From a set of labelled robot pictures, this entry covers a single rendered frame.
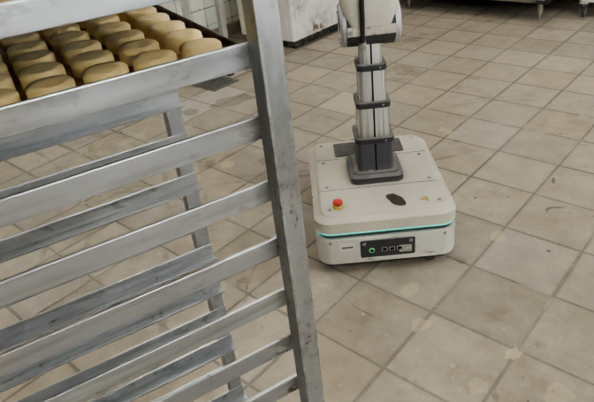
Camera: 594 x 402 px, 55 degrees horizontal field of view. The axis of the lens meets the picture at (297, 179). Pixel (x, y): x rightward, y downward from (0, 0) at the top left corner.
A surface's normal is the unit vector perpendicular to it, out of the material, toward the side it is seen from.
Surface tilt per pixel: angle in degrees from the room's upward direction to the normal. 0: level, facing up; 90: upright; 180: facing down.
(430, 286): 0
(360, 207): 0
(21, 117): 90
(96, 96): 90
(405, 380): 0
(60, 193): 90
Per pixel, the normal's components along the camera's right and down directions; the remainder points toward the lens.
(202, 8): 0.75, 0.26
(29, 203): 0.51, 0.39
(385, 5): 0.02, 0.50
